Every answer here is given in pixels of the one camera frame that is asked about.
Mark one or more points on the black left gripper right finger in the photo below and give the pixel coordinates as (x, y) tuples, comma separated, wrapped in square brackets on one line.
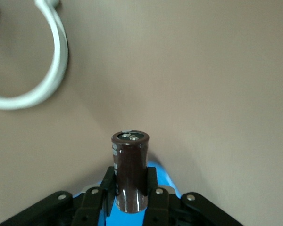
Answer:
[(159, 207)]

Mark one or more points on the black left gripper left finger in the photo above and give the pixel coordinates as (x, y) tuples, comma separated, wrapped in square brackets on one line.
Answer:
[(89, 207)]

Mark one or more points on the dark brown cylindrical capacitor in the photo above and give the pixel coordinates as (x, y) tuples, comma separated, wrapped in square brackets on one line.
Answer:
[(129, 169)]

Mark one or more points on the white curved plastic bracket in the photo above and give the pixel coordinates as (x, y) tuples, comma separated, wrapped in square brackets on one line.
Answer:
[(59, 47)]

